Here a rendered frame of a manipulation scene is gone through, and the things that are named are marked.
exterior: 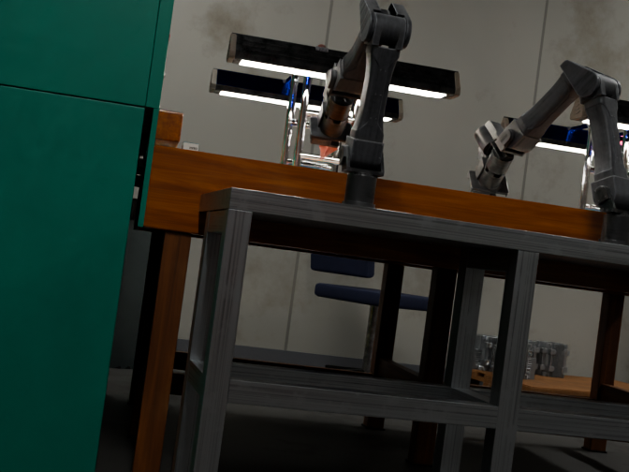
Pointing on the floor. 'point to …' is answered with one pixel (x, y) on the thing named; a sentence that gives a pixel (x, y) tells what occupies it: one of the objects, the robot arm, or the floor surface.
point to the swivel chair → (358, 296)
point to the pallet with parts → (534, 368)
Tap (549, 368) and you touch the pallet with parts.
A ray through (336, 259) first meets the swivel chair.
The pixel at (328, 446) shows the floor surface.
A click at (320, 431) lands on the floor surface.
